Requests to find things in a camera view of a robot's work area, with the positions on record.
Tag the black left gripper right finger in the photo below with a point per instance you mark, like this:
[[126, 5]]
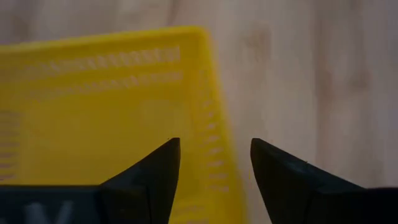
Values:
[[295, 193]]

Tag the yellow plastic slotted basket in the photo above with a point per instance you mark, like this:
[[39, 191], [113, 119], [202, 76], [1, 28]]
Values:
[[93, 124]]

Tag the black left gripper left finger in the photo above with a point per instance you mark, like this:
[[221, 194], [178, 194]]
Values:
[[140, 193]]

